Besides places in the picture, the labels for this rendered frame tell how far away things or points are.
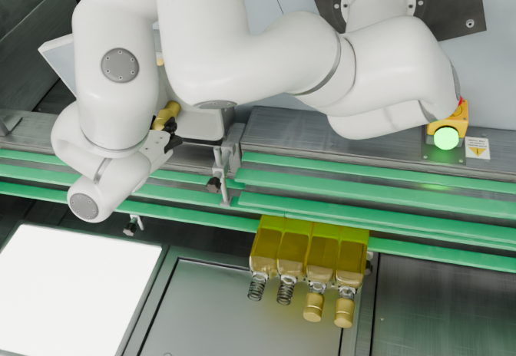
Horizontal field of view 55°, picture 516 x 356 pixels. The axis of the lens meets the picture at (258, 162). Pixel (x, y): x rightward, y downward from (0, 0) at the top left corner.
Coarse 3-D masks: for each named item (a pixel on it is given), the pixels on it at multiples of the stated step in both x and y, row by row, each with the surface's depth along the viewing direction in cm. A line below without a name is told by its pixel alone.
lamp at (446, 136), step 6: (444, 126) 95; (450, 126) 95; (438, 132) 95; (444, 132) 94; (450, 132) 94; (456, 132) 94; (438, 138) 95; (444, 138) 94; (450, 138) 94; (456, 138) 94; (438, 144) 95; (444, 144) 95; (450, 144) 94; (456, 144) 95
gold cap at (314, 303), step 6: (312, 294) 94; (318, 294) 94; (306, 300) 94; (312, 300) 93; (318, 300) 93; (324, 300) 94; (306, 306) 93; (312, 306) 92; (318, 306) 92; (306, 312) 92; (312, 312) 91; (318, 312) 92; (306, 318) 93; (312, 318) 93; (318, 318) 92
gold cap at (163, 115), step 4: (160, 112) 101; (164, 112) 101; (168, 112) 101; (160, 116) 100; (164, 116) 100; (168, 116) 101; (172, 116) 101; (156, 120) 99; (160, 120) 99; (164, 120) 99; (152, 124) 99; (156, 124) 99; (160, 124) 99; (152, 128) 100; (156, 128) 100; (160, 128) 99
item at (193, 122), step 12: (168, 84) 112; (168, 96) 115; (156, 108) 112; (192, 108) 116; (180, 120) 115; (192, 120) 115; (204, 120) 114; (216, 120) 114; (180, 132) 113; (192, 132) 112; (204, 132) 112; (216, 132) 112
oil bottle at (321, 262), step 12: (324, 228) 103; (336, 228) 103; (312, 240) 101; (324, 240) 101; (336, 240) 101; (312, 252) 99; (324, 252) 99; (336, 252) 99; (312, 264) 97; (324, 264) 97; (312, 276) 96; (324, 276) 96
